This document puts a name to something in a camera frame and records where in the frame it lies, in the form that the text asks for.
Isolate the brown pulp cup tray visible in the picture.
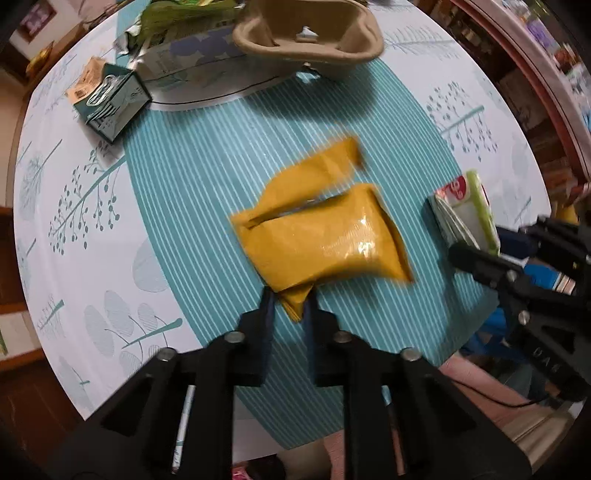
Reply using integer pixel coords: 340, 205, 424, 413
232, 0, 386, 79

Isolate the green snack packet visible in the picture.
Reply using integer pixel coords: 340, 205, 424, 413
113, 0, 245, 56

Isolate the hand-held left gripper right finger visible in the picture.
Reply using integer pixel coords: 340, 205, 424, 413
302, 288, 532, 480

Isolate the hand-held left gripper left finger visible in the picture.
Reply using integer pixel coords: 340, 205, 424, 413
46, 286, 278, 480

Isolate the blue and white carton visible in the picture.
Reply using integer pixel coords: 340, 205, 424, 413
134, 23, 296, 93

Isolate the small wooden cabinet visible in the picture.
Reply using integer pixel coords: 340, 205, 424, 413
0, 21, 90, 90

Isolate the pink framed picture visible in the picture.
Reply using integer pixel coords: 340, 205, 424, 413
18, 0, 52, 43

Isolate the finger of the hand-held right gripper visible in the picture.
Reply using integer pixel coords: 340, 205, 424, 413
496, 216, 591, 271
449, 242, 548, 333

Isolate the green and white packet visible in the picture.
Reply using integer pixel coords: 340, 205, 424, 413
427, 170, 502, 257

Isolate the yellow fruit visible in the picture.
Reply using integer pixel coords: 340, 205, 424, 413
25, 41, 55, 77

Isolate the yellow plastic packet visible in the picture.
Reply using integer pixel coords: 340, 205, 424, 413
231, 136, 414, 324

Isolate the teal cardboard box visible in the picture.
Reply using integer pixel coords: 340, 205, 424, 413
66, 56, 153, 145

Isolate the black cable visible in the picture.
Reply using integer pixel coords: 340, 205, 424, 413
443, 369, 573, 409

